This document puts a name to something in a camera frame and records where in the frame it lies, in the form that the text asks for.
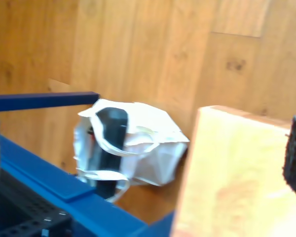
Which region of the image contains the white plastic bag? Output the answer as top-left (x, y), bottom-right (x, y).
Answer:
top-left (73, 98), bottom-right (190, 202)

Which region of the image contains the blue cabinet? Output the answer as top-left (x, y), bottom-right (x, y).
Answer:
top-left (0, 91), bottom-right (176, 237)

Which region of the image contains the black server rack frame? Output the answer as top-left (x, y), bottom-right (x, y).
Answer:
top-left (0, 170), bottom-right (74, 237)

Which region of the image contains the black cylinder object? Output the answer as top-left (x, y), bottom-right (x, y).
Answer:
top-left (95, 107), bottom-right (129, 198)

